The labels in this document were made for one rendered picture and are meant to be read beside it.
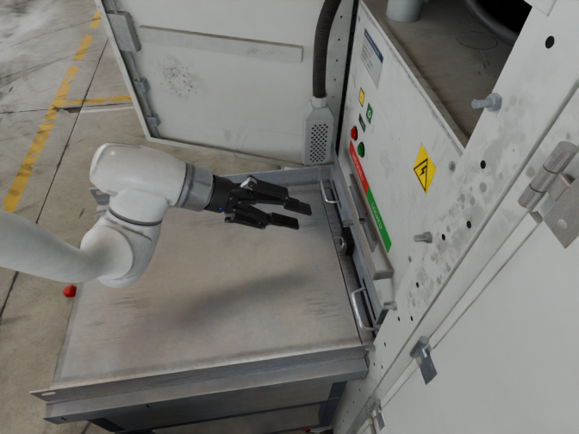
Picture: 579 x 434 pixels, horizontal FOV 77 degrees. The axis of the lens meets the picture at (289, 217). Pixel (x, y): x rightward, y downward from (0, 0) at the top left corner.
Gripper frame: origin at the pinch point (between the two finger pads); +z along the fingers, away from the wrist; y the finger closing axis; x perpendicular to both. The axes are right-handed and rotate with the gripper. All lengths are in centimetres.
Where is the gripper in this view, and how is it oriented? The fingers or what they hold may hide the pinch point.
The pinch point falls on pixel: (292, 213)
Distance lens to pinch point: 84.0
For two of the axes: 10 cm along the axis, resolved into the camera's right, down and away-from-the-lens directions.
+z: 8.6, 2.2, 4.7
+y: -5.0, 6.0, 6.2
